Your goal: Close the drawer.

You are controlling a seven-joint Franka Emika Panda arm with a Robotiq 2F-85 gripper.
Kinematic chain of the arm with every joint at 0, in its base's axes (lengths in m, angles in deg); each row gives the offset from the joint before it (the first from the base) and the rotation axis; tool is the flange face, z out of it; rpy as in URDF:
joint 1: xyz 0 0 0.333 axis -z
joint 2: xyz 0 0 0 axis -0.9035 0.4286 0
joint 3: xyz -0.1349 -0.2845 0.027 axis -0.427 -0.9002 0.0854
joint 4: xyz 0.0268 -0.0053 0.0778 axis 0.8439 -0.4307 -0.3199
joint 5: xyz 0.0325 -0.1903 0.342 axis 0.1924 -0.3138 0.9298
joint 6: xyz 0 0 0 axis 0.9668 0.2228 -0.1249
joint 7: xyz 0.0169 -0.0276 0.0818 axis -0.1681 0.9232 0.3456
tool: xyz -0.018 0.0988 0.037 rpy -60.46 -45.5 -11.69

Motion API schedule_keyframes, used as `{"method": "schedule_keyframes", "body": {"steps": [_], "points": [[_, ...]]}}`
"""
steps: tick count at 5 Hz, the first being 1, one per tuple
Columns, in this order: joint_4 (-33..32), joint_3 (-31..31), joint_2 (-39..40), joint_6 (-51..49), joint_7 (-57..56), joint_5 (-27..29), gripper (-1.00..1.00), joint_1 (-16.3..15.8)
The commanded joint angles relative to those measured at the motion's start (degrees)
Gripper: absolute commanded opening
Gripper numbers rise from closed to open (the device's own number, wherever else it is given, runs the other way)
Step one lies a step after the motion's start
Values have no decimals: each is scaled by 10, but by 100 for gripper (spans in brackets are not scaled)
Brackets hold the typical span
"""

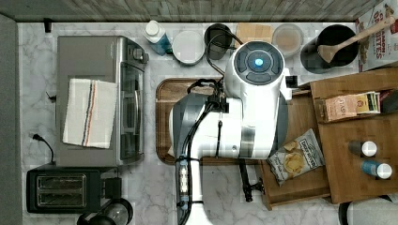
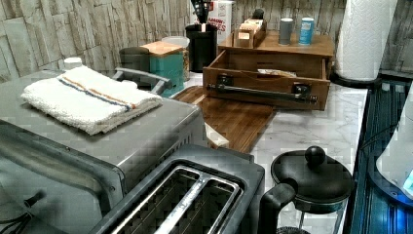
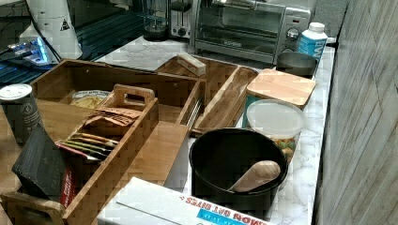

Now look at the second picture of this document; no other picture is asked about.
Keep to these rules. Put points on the packet inside drawer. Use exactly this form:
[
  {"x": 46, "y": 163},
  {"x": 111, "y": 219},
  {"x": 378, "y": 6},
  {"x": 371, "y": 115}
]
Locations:
[{"x": 277, "y": 72}]

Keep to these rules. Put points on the wooden drawer cabinet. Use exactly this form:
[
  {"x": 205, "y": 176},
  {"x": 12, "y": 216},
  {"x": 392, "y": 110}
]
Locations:
[{"x": 310, "y": 61}]

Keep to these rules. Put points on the small wrapped stick packet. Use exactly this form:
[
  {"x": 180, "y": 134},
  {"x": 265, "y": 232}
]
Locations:
[{"x": 215, "y": 138}]

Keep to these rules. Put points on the wooden cutting board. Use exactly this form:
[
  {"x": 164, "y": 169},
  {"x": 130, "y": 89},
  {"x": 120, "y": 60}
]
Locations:
[{"x": 242, "y": 123}]

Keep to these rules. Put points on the teal canister with wooden lid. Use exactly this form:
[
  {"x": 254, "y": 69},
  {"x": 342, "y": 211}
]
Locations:
[{"x": 166, "y": 60}]

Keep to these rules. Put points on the black two-slot toaster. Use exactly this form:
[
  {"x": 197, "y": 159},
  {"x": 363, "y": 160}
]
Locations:
[{"x": 196, "y": 190}]

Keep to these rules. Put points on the black utensil holder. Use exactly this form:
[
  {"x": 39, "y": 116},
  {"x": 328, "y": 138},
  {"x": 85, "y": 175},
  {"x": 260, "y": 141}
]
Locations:
[{"x": 202, "y": 46}]

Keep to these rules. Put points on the clear jar with white lid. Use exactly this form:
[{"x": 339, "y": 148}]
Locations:
[{"x": 182, "y": 42}]

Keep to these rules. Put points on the dark grey cup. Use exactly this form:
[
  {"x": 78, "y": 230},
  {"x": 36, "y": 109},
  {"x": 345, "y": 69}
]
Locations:
[{"x": 136, "y": 58}]

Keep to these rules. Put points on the wooden tea bag organizer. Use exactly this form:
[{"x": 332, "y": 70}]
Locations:
[{"x": 250, "y": 33}]

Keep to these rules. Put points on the cereal box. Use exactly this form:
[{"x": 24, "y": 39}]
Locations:
[{"x": 220, "y": 15}]

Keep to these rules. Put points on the grey shaker can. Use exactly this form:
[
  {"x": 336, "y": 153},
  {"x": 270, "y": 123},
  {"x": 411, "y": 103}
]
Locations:
[{"x": 285, "y": 31}]

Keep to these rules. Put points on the white striped folded towel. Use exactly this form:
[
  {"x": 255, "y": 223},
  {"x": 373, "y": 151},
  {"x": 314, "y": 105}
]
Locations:
[{"x": 89, "y": 101}]

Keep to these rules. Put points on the blue shaker can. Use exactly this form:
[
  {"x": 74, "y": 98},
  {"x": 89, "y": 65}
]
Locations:
[{"x": 306, "y": 31}]

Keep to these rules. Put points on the silver toaster oven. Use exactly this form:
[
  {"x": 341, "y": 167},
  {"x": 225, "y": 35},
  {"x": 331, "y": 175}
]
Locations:
[{"x": 58, "y": 179}]

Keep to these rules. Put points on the white paper towel roll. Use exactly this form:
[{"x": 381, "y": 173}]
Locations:
[{"x": 362, "y": 39}]

